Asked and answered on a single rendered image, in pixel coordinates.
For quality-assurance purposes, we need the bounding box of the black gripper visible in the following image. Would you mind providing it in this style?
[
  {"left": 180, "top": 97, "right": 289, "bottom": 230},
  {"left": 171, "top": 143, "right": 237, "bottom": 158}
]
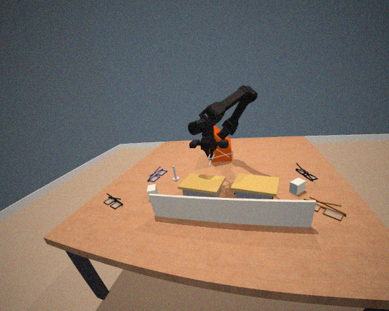
[{"left": 189, "top": 130, "right": 229, "bottom": 158}]

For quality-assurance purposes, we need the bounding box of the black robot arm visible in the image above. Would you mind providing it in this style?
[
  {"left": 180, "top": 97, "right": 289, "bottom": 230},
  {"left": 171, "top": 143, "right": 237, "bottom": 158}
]
[{"left": 188, "top": 85, "right": 257, "bottom": 149}]

